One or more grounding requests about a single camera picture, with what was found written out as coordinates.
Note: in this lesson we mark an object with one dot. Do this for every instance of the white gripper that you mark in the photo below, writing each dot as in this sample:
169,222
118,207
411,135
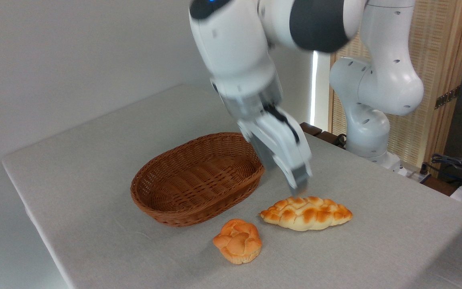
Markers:
283,140

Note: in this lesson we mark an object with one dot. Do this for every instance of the long braided bread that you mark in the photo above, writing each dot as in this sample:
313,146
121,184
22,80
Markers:
307,214

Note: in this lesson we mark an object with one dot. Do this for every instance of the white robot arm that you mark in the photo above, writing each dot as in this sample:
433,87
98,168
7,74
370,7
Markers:
235,48

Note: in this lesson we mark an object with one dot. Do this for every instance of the round knotted bread roll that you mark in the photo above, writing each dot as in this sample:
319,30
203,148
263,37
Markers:
239,241

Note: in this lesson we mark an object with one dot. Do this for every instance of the brown wicker basket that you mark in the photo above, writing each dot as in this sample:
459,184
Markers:
199,200

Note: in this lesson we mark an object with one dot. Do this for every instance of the white power strip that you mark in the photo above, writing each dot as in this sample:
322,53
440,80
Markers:
417,175

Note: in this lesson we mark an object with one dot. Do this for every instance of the dark metal screen hinge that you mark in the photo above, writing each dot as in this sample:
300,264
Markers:
447,97

